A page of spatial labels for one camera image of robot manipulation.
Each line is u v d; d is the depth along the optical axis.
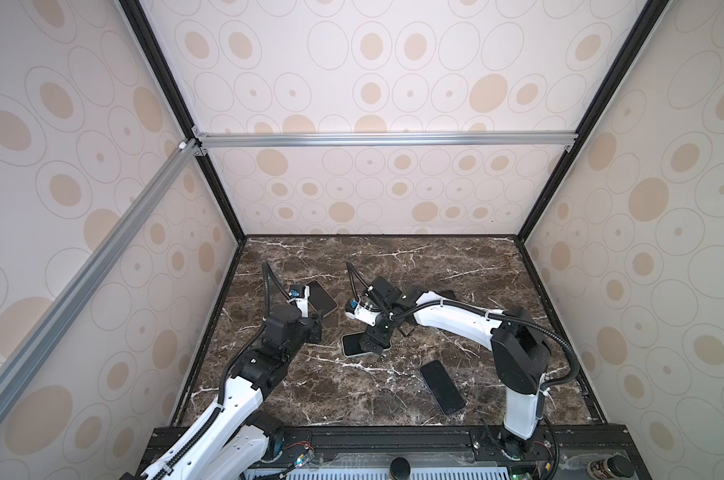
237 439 0.59
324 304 1.01
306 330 0.64
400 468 0.63
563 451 0.74
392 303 0.66
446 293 1.03
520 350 0.48
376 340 0.76
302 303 0.69
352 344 0.92
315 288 1.03
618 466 0.63
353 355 0.88
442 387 0.83
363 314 0.78
